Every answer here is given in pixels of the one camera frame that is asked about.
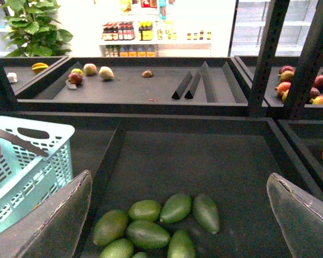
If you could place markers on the green avocado bottom left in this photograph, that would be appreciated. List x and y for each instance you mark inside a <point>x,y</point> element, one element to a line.
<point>122,248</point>

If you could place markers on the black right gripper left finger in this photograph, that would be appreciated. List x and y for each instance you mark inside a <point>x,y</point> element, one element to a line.
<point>53,229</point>

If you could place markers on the brown fruit far tray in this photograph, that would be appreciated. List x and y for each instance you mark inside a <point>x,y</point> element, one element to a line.
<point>147,74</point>

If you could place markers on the light blue plastic basket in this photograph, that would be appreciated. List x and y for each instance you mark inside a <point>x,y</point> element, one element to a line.
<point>26,178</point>

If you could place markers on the black triangular divider left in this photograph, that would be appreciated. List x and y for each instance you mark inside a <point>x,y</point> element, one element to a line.
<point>182,86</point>

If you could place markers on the green avocado rightmost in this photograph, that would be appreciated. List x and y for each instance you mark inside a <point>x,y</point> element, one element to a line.
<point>206,213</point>

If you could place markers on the black triangular divider right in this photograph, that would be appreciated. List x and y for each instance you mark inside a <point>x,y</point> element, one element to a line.
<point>194,85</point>

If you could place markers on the green avocado centre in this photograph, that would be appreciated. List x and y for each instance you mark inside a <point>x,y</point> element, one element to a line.
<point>147,235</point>

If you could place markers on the green avocado upper left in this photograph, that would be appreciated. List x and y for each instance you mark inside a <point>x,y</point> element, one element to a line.
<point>145,209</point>

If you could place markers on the green potted plant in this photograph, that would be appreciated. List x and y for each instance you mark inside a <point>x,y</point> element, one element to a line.
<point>34,29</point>

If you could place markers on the black slanted shelf post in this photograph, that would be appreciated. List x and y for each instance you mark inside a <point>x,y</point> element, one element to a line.
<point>308,66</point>

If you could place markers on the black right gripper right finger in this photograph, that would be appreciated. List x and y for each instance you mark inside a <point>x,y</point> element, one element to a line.
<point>299,216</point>

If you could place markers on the green avocado upper middle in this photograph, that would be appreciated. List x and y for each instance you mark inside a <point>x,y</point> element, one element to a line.
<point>176,208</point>

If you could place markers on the black triangular divider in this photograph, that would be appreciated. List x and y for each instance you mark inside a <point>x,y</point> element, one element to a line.
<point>194,85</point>
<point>182,86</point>

